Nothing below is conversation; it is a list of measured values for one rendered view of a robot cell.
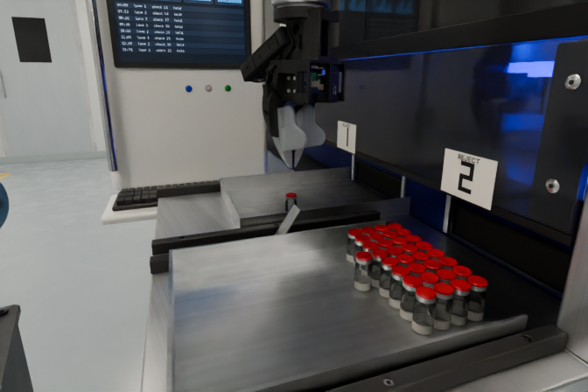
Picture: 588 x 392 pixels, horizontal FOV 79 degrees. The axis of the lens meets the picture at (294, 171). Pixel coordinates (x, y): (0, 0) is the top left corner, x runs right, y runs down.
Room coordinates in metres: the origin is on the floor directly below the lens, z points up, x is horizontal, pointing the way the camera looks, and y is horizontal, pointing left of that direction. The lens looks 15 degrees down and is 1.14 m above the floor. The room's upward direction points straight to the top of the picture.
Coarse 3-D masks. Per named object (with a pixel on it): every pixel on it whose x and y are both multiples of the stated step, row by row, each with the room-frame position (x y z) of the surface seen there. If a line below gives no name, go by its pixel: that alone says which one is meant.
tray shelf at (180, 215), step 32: (160, 224) 0.61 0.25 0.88; (192, 224) 0.61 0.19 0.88; (224, 224) 0.61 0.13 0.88; (416, 224) 0.61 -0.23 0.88; (448, 256) 0.49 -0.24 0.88; (480, 256) 0.49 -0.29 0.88; (160, 288) 0.40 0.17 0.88; (512, 288) 0.40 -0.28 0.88; (160, 320) 0.34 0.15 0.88; (544, 320) 0.34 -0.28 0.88; (160, 352) 0.29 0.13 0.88; (160, 384) 0.26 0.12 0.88; (480, 384) 0.26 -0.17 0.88; (512, 384) 0.26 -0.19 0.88; (544, 384) 0.26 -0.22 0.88; (576, 384) 0.26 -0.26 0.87
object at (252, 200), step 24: (336, 168) 0.89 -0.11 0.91; (240, 192) 0.79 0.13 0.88; (264, 192) 0.79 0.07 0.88; (312, 192) 0.79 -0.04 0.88; (336, 192) 0.79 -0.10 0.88; (360, 192) 0.79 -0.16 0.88; (240, 216) 0.56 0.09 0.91; (264, 216) 0.57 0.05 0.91; (312, 216) 0.60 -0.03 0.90; (384, 216) 0.65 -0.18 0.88
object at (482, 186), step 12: (444, 156) 0.48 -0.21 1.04; (456, 156) 0.46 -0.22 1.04; (468, 156) 0.44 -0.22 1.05; (444, 168) 0.48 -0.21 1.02; (456, 168) 0.46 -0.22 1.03; (468, 168) 0.44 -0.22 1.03; (480, 168) 0.42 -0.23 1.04; (492, 168) 0.40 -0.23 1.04; (444, 180) 0.47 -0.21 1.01; (456, 180) 0.45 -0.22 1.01; (468, 180) 0.43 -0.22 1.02; (480, 180) 0.42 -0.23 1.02; (492, 180) 0.40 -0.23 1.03; (456, 192) 0.45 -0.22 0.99; (480, 192) 0.41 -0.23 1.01; (492, 192) 0.40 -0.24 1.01; (480, 204) 0.41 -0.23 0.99
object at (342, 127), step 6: (342, 126) 0.78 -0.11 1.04; (348, 126) 0.75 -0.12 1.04; (354, 126) 0.72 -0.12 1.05; (342, 132) 0.78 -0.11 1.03; (348, 132) 0.75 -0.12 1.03; (354, 132) 0.72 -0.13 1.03; (342, 138) 0.78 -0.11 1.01; (348, 138) 0.75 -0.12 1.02; (354, 138) 0.72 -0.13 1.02; (342, 144) 0.77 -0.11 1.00; (348, 144) 0.75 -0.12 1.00; (354, 144) 0.72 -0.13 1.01; (348, 150) 0.75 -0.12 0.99; (354, 150) 0.72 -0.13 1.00
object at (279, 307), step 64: (192, 256) 0.45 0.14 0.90; (256, 256) 0.48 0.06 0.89; (320, 256) 0.48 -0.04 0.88; (192, 320) 0.34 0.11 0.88; (256, 320) 0.34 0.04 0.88; (320, 320) 0.34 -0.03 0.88; (384, 320) 0.34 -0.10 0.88; (512, 320) 0.30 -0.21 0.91; (192, 384) 0.25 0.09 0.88; (256, 384) 0.25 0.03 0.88; (320, 384) 0.23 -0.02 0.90
